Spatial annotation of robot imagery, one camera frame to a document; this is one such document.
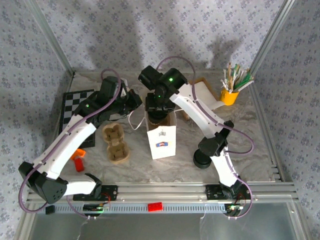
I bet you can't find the brown wooden tray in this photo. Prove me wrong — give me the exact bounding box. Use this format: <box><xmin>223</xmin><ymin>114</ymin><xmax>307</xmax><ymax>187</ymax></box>
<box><xmin>181</xmin><ymin>77</ymin><xmax>218</xmax><ymax>120</ymax></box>

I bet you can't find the red toy brick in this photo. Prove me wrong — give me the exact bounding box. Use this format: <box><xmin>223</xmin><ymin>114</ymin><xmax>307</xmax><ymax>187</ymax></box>
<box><xmin>147</xmin><ymin>202</ymin><xmax>163</xmax><ymax>213</ymax></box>

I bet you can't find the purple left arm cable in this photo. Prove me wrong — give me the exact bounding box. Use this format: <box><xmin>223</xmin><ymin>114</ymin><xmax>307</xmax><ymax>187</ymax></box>
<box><xmin>19</xmin><ymin>68</ymin><xmax>123</xmax><ymax>221</ymax></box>

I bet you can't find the orange red plastic toy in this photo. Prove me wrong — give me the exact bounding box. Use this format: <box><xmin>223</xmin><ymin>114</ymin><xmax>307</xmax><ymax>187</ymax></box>
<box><xmin>69</xmin><ymin>148</ymin><xmax>87</xmax><ymax>173</ymax></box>

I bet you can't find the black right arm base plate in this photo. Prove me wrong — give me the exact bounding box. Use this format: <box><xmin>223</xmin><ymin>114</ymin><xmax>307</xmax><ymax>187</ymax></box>
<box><xmin>205</xmin><ymin>184</ymin><xmax>238</xmax><ymax>201</ymax></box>

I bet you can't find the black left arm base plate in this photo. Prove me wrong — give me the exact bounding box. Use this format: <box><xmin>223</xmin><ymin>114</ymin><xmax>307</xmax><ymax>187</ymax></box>
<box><xmin>73</xmin><ymin>184</ymin><xmax>119</xmax><ymax>202</ymax></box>

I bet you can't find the white paper takeout bag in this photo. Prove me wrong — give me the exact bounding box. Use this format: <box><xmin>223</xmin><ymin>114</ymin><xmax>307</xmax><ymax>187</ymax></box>
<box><xmin>127</xmin><ymin>109</ymin><xmax>178</xmax><ymax>161</ymax></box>

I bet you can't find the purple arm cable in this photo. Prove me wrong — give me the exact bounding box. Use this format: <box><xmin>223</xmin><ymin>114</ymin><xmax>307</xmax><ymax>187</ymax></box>
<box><xmin>156</xmin><ymin>56</ymin><xmax>255</xmax><ymax>221</ymax></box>
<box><xmin>19</xmin><ymin>68</ymin><xmax>123</xmax><ymax>221</ymax></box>

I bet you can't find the brown cardboard cup carrier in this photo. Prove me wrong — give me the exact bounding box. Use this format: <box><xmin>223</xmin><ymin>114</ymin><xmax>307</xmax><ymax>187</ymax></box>
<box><xmin>101</xmin><ymin>123</ymin><xmax>131</xmax><ymax>165</ymax></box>

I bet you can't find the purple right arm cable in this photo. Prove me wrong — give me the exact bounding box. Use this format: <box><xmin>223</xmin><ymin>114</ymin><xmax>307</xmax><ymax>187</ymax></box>
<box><xmin>156</xmin><ymin>56</ymin><xmax>255</xmax><ymax>221</ymax></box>

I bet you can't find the white green striped straw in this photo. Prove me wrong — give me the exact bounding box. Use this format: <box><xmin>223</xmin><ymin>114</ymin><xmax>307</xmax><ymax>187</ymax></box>
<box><xmin>231</xmin><ymin>63</ymin><xmax>241</xmax><ymax>88</ymax></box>

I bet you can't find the black grey chessboard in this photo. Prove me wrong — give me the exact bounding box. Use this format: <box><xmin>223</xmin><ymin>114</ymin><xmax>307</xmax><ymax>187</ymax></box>
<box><xmin>58</xmin><ymin>89</ymin><xmax>97</xmax><ymax>148</ymax></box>

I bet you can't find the paper coffee cup black sleeve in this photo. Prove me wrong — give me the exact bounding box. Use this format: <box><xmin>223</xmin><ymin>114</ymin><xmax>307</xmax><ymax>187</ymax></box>
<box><xmin>147</xmin><ymin>111</ymin><xmax>169</xmax><ymax>127</ymax></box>

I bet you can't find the stack of black cup lids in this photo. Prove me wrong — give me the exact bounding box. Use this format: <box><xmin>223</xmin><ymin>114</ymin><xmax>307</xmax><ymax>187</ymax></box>
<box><xmin>193</xmin><ymin>148</ymin><xmax>212</xmax><ymax>170</ymax></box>

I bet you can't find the yellow straw holder cup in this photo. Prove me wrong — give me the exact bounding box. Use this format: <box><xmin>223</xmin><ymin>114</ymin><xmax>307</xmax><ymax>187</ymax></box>
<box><xmin>219</xmin><ymin>88</ymin><xmax>240</xmax><ymax>106</ymax></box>

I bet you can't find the aluminium front rail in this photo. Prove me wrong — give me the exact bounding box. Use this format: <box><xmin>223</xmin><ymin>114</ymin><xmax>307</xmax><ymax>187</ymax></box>
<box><xmin>26</xmin><ymin>182</ymin><xmax>300</xmax><ymax>204</ymax></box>

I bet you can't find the wooden stirrer stick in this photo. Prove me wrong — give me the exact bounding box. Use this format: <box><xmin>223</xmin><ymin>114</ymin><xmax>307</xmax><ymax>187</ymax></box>
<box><xmin>226</xmin><ymin>61</ymin><xmax>232</xmax><ymax>88</ymax></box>

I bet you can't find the grey slotted cable duct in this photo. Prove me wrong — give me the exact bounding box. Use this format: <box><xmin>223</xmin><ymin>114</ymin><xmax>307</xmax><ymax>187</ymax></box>
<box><xmin>37</xmin><ymin>202</ymin><xmax>241</xmax><ymax>214</ymax></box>

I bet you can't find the aluminium frame post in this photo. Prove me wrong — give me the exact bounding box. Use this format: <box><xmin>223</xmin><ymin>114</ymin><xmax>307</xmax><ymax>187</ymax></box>
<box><xmin>24</xmin><ymin>0</ymin><xmax>76</xmax><ymax>77</ymax></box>
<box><xmin>249</xmin><ymin>0</ymin><xmax>297</xmax><ymax>74</ymax></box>

